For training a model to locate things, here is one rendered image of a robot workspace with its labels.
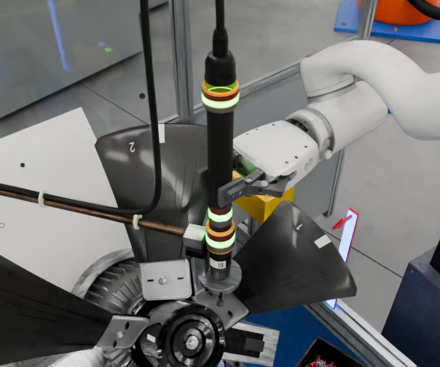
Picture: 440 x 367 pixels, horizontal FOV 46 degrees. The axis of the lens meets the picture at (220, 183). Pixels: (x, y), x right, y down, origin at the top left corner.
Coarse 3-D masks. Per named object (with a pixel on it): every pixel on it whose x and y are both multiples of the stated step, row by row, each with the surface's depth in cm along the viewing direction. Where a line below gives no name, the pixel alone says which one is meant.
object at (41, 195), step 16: (144, 0) 56; (144, 16) 57; (144, 32) 59; (144, 48) 60; (160, 160) 72; (160, 176) 74; (32, 192) 85; (48, 192) 86; (96, 208) 82; (112, 208) 82; (144, 208) 79
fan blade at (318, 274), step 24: (288, 216) 103; (264, 240) 99; (288, 240) 100; (312, 240) 100; (240, 264) 96; (264, 264) 96; (288, 264) 96; (312, 264) 97; (336, 264) 99; (240, 288) 92; (264, 288) 92; (288, 288) 93; (312, 288) 94; (336, 288) 96; (264, 312) 90
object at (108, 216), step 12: (0, 192) 87; (12, 192) 86; (48, 204) 85; (60, 204) 84; (96, 216) 83; (108, 216) 82; (120, 216) 82; (132, 216) 82; (156, 228) 81; (168, 228) 80; (180, 228) 80
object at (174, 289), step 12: (144, 264) 87; (156, 264) 87; (168, 264) 86; (180, 264) 85; (144, 276) 87; (156, 276) 86; (168, 276) 86; (180, 276) 85; (144, 288) 87; (156, 288) 86; (168, 288) 86; (180, 288) 85
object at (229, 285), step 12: (192, 228) 80; (204, 228) 80; (192, 240) 79; (204, 240) 80; (192, 252) 80; (204, 252) 80; (204, 264) 82; (204, 276) 84; (240, 276) 84; (204, 288) 84; (216, 288) 82; (228, 288) 82
